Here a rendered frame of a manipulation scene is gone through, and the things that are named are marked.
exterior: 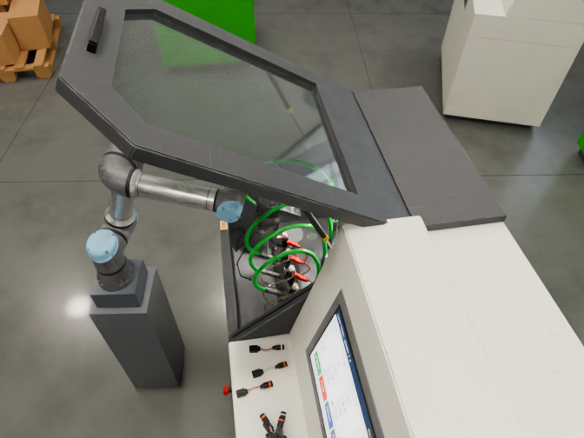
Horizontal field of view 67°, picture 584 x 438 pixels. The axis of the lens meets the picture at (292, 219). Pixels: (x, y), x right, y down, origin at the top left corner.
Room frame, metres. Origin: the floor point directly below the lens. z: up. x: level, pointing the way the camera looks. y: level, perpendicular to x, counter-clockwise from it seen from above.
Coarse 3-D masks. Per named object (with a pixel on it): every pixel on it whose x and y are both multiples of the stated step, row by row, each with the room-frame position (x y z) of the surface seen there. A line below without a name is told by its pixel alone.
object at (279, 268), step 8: (272, 248) 1.15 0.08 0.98; (280, 248) 1.15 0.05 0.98; (288, 248) 1.15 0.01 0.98; (296, 256) 1.11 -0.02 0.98; (280, 264) 1.07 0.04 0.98; (280, 272) 1.03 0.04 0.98; (280, 280) 0.99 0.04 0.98; (296, 280) 0.99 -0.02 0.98; (280, 288) 0.96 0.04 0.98; (280, 296) 0.92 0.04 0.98
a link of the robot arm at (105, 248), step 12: (108, 228) 1.12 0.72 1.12; (96, 240) 1.05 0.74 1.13; (108, 240) 1.05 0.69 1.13; (120, 240) 1.09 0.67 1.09; (96, 252) 1.00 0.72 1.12; (108, 252) 1.01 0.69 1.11; (120, 252) 1.05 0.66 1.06; (96, 264) 0.99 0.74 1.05; (108, 264) 1.00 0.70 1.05; (120, 264) 1.02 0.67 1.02
